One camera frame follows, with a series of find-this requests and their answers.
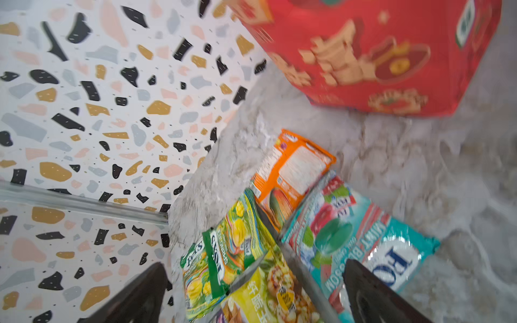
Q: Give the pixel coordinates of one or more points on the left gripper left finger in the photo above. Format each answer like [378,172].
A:
[140,301]

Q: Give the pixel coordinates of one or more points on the orange snack packet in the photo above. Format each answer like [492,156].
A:
[290,168]

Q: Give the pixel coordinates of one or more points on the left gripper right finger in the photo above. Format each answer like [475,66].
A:
[372,301]

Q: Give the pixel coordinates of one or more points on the green snack packet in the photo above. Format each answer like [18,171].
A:
[201,294]

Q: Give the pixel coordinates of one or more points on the red paper bag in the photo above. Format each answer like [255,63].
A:
[405,57]

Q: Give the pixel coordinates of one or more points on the yellow green Fox's candy bag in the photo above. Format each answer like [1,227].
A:
[239,240]

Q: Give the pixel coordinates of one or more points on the yellow snack packet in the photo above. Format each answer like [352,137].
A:
[272,294]

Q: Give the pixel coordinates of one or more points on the teal snack packet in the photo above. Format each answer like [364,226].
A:
[334,224]

